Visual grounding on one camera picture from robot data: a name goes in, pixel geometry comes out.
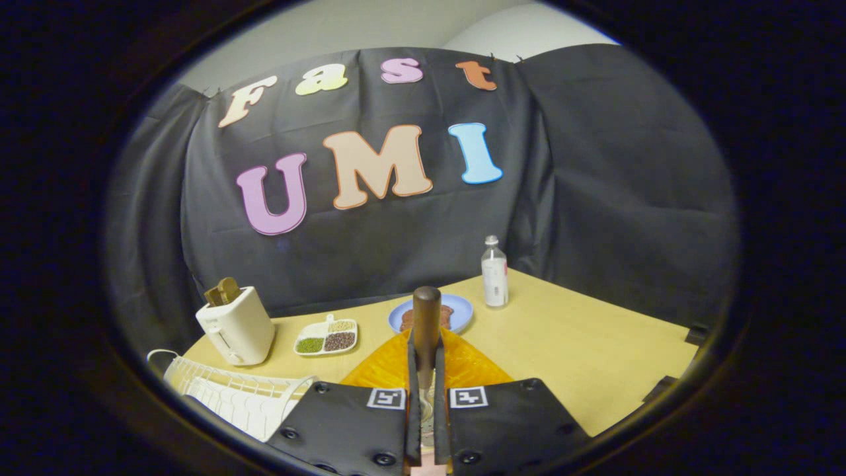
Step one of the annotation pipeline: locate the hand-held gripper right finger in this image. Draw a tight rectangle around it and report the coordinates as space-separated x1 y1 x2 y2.
433 329 591 476

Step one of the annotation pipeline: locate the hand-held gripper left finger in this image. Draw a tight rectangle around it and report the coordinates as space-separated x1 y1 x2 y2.
264 329 424 476

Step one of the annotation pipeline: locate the wooden handled spoon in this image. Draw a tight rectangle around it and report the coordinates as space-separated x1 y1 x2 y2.
412 286 442 457

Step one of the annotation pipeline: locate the white wire dish rack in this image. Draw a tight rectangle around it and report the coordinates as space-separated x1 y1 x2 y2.
147 348 319 442

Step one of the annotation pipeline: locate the blue plate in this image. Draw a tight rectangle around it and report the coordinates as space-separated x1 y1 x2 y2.
388 294 475 335

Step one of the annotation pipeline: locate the white divided bean dish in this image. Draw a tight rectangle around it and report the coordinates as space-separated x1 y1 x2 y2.
293 313 359 358

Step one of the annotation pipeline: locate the clear plastic bottle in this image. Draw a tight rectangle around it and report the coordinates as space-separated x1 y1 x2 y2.
481 235 510 309

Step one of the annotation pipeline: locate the white toaster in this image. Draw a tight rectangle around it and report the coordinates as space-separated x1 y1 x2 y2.
196 286 276 368

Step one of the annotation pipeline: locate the brown toast slice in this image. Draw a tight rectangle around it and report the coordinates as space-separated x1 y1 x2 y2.
204 277 241 307

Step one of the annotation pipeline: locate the black backdrop cloth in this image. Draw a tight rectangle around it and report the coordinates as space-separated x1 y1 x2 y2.
106 43 740 358

